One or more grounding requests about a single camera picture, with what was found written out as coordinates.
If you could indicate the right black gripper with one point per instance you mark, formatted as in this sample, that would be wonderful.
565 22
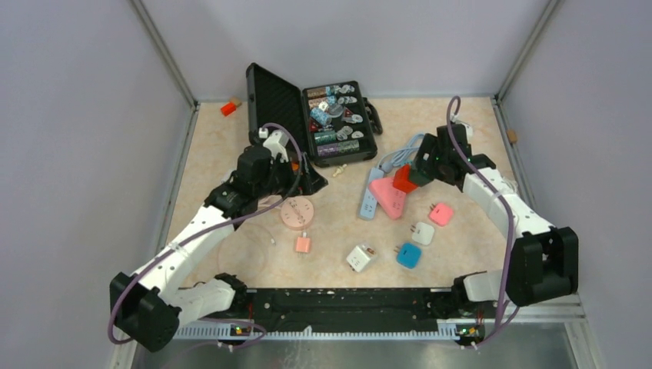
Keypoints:
430 146

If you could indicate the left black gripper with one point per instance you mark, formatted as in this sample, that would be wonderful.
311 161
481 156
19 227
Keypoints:
311 181

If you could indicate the round pink power socket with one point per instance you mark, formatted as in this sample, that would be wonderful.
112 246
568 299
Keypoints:
297 213

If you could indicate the red cube plug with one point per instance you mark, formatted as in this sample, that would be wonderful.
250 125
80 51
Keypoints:
402 180

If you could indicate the pink charger plug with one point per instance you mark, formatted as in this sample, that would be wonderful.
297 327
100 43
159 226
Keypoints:
440 214

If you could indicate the pink triangular power socket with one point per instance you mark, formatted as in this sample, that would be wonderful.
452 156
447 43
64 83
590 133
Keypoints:
391 199

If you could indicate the small salmon charger plug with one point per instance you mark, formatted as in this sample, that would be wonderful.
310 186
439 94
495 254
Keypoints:
303 244

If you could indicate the light blue power strip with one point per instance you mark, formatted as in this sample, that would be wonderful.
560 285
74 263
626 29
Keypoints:
369 203

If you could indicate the white charger plug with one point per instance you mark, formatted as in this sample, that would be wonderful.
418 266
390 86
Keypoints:
422 233

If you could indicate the white cartoon plug adapter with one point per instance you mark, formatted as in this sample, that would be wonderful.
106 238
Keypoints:
360 257

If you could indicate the blue charger plug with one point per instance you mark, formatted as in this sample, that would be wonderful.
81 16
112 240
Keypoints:
408 255

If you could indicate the dark green cube plug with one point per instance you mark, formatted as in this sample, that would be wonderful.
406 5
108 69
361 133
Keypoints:
419 179

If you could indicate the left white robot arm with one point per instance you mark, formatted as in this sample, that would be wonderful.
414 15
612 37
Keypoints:
149 305

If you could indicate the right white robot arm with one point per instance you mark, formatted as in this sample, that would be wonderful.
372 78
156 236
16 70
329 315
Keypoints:
541 261

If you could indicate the small white plastic connector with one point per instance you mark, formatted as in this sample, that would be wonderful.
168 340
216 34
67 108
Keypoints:
339 170

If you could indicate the open black carrying case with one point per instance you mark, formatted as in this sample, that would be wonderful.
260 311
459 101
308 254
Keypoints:
333 124

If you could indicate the red small block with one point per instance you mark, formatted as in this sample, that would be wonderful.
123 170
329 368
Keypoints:
228 109

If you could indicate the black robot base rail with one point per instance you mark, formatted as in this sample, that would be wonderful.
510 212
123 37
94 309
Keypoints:
354 310

